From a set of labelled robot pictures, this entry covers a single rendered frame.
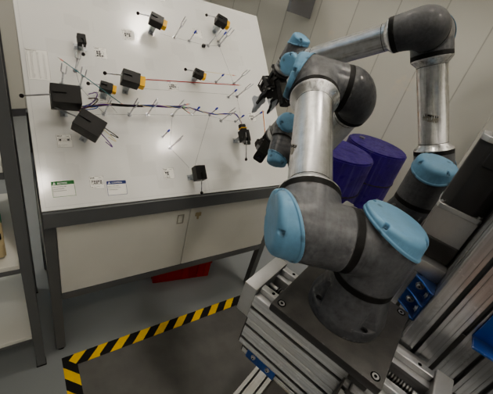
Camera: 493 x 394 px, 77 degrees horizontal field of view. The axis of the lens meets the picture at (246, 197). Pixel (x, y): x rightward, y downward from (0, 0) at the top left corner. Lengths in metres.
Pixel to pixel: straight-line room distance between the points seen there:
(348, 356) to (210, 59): 1.48
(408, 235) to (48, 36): 1.39
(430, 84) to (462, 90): 2.43
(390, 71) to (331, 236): 3.22
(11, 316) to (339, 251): 1.54
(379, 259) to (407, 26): 0.67
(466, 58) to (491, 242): 2.95
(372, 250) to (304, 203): 0.13
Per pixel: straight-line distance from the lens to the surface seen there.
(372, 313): 0.62
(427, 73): 1.13
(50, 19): 1.56
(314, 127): 0.64
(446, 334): 0.81
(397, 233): 0.52
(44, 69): 1.44
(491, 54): 3.55
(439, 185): 1.01
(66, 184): 1.29
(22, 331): 1.73
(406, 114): 3.61
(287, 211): 0.48
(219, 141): 1.54
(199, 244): 1.68
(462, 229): 0.78
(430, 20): 1.03
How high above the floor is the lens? 1.61
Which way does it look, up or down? 30 degrees down
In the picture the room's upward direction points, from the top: 16 degrees clockwise
